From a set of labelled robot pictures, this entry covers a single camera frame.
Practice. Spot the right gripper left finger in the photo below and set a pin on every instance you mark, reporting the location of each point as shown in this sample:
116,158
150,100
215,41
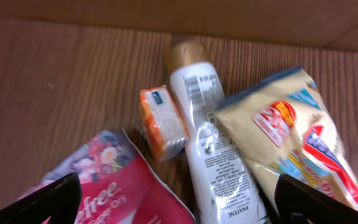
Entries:
57,202

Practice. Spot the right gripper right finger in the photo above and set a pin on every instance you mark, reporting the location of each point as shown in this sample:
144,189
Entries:
297,202

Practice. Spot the red purple Carefree pack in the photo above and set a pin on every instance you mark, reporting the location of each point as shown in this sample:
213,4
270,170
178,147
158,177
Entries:
118,185

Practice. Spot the white tube gold cap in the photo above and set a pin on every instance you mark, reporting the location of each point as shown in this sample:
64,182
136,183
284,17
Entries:
224,188

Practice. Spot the yellow snack chip bag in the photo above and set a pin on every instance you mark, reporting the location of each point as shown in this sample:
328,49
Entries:
281,126

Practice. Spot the orange small packet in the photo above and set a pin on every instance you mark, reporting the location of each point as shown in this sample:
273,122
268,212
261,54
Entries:
165,130

